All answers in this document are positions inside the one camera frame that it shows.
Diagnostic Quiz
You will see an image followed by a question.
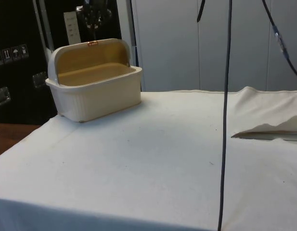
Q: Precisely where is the black cabinet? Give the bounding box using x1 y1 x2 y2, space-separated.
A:
0 0 123 126

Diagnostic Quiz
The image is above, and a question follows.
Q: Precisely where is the pale locker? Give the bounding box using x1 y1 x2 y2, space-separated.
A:
116 0 200 92

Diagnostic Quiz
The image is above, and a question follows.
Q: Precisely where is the rounded box lid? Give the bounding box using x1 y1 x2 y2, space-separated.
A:
47 38 130 82

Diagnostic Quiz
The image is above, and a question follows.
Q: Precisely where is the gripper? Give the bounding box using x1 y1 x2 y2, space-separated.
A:
82 0 103 14

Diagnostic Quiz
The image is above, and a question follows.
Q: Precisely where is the black cable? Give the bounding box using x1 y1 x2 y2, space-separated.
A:
196 0 206 23
217 0 233 231
261 0 297 83

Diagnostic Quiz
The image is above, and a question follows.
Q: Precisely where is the cream box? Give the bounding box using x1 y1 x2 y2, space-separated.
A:
45 63 143 124

